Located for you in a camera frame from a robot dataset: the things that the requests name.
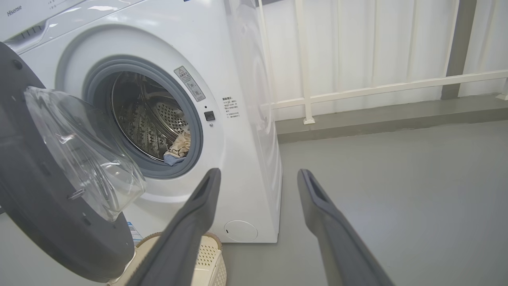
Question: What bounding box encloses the grey warning sticker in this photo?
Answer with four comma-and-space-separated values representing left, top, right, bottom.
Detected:
174, 66, 206, 102

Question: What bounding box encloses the white metal railing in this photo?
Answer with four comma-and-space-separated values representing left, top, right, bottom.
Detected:
258, 0, 508, 125

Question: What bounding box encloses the blue and cream garment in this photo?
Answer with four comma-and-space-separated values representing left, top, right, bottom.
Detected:
164, 131, 191, 166

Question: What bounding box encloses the blue energy label sticker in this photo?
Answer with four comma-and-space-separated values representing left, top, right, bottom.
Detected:
127, 222, 143, 243

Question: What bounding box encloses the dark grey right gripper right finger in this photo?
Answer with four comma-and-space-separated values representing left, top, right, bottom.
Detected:
297, 169, 395, 286

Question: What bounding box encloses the round white filter cover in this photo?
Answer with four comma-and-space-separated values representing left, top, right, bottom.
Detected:
224, 220, 258, 242

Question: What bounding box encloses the cream perforated laundry basket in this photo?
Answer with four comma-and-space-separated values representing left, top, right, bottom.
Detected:
107, 232, 227, 286

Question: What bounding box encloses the black washer door glass bowl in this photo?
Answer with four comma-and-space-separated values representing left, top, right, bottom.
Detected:
0, 42, 146, 283

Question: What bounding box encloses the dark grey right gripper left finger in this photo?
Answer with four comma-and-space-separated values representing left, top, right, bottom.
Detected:
127, 168, 221, 286

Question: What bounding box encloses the white front-load washing machine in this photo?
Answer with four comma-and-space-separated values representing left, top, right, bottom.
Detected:
0, 0, 283, 243

